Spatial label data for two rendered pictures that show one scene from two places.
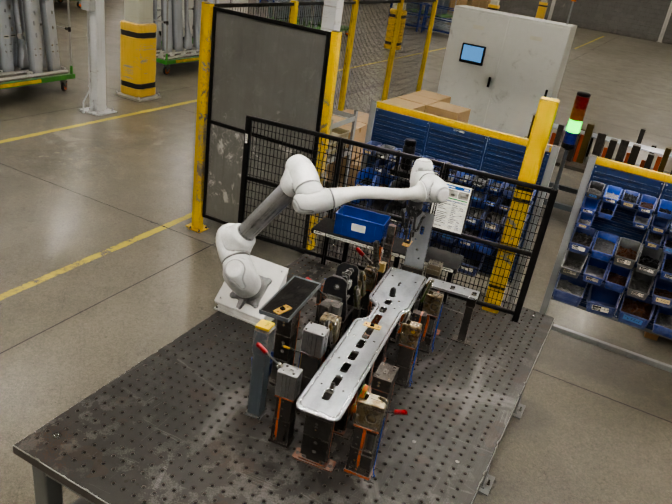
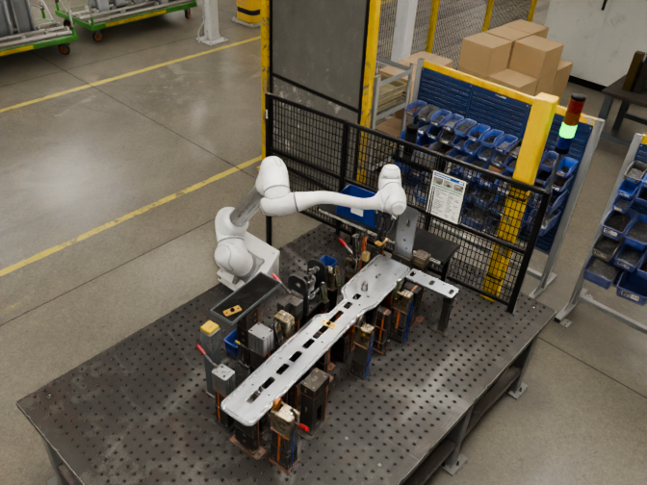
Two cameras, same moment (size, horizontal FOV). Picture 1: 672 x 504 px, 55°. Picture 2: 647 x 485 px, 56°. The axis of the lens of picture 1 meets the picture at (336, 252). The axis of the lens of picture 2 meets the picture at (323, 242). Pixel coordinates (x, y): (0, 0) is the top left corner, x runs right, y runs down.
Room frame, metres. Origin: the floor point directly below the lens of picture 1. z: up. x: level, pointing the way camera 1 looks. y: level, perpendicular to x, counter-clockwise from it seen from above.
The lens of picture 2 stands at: (0.47, -0.79, 3.17)
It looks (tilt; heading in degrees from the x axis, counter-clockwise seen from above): 37 degrees down; 16
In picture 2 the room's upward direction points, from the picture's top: 4 degrees clockwise
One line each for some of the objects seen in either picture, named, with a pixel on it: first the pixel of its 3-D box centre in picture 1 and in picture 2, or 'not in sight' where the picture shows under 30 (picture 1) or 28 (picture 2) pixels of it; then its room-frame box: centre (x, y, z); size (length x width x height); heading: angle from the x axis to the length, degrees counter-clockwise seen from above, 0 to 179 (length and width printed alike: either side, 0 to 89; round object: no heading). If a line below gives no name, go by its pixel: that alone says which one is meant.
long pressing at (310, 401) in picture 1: (372, 329); (327, 327); (2.58, -0.22, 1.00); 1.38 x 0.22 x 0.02; 163
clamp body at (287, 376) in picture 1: (285, 405); (224, 397); (2.09, 0.11, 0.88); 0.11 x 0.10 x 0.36; 73
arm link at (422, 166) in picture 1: (422, 174); (390, 181); (3.04, -0.36, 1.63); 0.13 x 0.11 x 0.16; 23
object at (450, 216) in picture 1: (449, 206); (446, 196); (3.55, -0.61, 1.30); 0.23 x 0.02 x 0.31; 73
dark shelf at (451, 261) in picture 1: (386, 244); (385, 226); (3.52, -0.29, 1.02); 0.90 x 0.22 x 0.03; 73
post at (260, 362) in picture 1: (260, 371); (212, 362); (2.23, 0.24, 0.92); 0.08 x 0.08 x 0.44; 73
